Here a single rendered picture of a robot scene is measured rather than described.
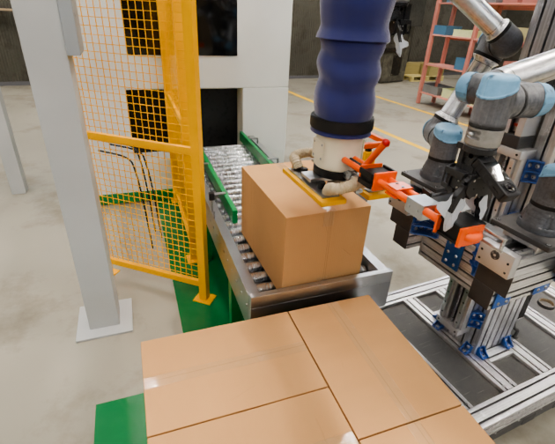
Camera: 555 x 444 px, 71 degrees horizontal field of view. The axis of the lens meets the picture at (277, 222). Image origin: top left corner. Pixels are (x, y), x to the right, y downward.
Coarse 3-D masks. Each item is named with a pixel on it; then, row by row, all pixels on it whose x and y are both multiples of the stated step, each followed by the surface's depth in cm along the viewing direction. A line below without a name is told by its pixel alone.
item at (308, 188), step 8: (288, 168) 157; (304, 168) 151; (288, 176) 155; (296, 176) 151; (296, 184) 149; (304, 184) 145; (312, 184) 144; (320, 184) 140; (312, 192) 139; (320, 192) 138; (320, 200) 134; (328, 200) 134; (336, 200) 134; (344, 200) 136
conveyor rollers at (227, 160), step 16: (240, 144) 365; (224, 160) 328; (240, 160) 332; (256, 160) 329; (208, 176) 300; (224, 176) 296; (240, 176) 300; (240, 192) 275; (224, 208) 249; (240, 208) 251; (240, 224) 234; (240, 240) 218; (256, 272) 190; (272, 288) 182
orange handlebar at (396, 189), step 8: (376, 136) 164; (368, 144) 154; (376, 144) 155; (344, 160) 136; (360, 160) 135; (352, 168) 133; (384, 184) 118; (392, 184) 116; (400, 184) 117; (392, 192) 115; (400, 192) 113; (408, 192) 115; (416, 192) 113; (432, 216) 102; (480, 232) 94; (464, 240) 94; (472, 240) 93
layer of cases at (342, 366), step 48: (192, 336) 152; (240, 336) 154; (288, 336) 155; (336, 336) 156; (384, 336) 157; (144, 384) 132; (192, 384) 133; (240, 384) 134; (288, 384) 135; (336, 384) 136; (384, 384) 136; (432, 384) 137; (192, 432) 118; (240, 432) 119; (288, 432) 120; (336, 432) 120; (384, 432) 122; (432, 432) 122; (480, 432) 122
